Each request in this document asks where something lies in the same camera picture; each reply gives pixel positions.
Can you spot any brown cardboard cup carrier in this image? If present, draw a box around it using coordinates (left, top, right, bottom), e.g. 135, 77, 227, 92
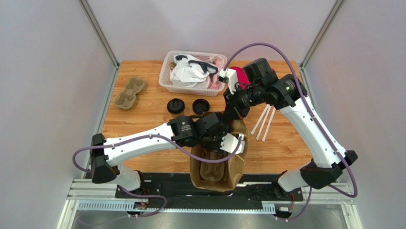
200, 149, 225, 182

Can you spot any brown paper bag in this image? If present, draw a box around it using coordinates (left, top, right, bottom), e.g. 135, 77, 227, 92
190, 120, 248, 192

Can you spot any black coffee cup lid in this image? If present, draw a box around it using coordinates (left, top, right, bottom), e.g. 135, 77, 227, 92
167, 98, 185, 115

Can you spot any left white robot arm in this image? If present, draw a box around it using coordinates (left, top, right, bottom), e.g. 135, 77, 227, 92
90, 112, 241, 191

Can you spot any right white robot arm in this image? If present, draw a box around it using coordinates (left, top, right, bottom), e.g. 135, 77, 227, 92
218, 58, 358, 193

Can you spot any red folded cloth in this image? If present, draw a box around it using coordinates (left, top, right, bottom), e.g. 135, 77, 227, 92
230, 64, 278, 90

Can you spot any black lid on table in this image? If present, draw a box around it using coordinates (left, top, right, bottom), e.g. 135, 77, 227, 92
192, 99, 210, 115

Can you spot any white wrapped straw left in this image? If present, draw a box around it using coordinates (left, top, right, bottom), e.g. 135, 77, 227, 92
251, 104, 271, 135

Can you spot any white wrapped straw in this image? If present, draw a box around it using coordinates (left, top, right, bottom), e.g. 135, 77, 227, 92
256, 106, 273, 141
251, 104, 271, 135
262, 107, 276, 142

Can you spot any white wrapped straw middle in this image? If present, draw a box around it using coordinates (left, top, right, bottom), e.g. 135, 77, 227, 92
256, 106, 273, 141

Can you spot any white wrapped straw right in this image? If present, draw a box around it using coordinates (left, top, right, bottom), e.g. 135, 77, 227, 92
262, 107, 276, 142

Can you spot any white cloth in basket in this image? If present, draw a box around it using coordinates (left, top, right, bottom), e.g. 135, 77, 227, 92
170, 53, 210, 89

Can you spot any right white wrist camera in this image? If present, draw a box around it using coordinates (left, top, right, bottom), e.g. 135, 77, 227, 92
218, 69, 238, 94

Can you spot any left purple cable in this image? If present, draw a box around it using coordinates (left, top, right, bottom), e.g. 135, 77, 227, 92
71, 134, 243, 218

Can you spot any purple cable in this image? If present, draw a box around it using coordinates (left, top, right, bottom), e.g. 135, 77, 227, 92
71, 134, 243, 218
223, 42, 358, 222

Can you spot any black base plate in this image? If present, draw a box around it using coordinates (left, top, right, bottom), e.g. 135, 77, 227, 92
85, 171, 337, 211

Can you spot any aluminium frame rail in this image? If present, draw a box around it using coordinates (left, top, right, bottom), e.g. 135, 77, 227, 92
57, 173, 362, 229

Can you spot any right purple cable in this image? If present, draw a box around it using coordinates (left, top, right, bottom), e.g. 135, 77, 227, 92
223, 42, 358, 222

